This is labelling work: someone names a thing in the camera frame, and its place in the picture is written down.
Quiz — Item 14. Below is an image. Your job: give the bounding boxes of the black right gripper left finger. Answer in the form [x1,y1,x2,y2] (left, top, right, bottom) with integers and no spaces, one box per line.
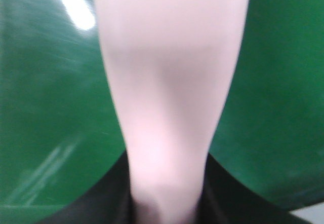
[37,150,137,224]

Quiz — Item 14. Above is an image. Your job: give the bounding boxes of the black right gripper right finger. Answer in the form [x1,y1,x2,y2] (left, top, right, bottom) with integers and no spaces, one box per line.
[197,154,310,224]

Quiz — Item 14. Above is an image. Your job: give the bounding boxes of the pink hand brush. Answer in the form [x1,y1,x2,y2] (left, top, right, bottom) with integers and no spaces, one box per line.
[94,0,249,223]

